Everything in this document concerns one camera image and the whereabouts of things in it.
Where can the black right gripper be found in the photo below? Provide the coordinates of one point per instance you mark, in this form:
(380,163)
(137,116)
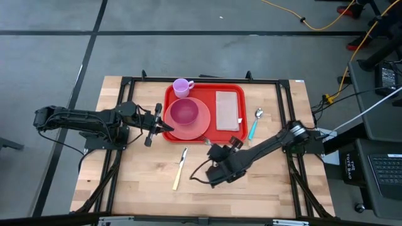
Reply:
(232,158)

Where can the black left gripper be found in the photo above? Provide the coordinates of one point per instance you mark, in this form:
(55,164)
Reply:
(152,119)

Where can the pink plastic plate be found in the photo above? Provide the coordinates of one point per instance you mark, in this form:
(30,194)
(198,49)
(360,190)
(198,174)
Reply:
(188,132)

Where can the magenta plastic bowl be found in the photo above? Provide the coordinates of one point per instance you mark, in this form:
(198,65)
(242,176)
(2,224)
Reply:
(184,111)

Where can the beige cloth napkin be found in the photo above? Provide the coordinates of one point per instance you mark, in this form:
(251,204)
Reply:
(227,110)

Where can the lilac plastic mug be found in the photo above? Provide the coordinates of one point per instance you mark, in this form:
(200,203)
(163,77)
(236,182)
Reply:
(181,87)

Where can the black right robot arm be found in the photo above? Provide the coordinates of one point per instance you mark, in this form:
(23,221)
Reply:
(267,146)

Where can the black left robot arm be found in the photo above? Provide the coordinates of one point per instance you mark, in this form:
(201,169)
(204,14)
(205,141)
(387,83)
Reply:
(78,117)

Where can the red plastic tray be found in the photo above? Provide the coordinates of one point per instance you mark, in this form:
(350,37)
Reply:
(207,91)

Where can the black tote bag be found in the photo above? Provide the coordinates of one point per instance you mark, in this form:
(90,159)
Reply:
(350,166)

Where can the grey desk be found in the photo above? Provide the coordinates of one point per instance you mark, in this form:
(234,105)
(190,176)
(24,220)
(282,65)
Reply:
(364,125)

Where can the dark laptop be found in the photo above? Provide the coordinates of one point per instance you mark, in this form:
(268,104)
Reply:
(387,172)

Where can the black power supply box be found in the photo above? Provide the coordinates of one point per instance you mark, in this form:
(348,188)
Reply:
(387,78)

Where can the black aluminium table frame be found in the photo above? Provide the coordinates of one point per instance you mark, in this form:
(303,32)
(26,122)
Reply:
(150,80)

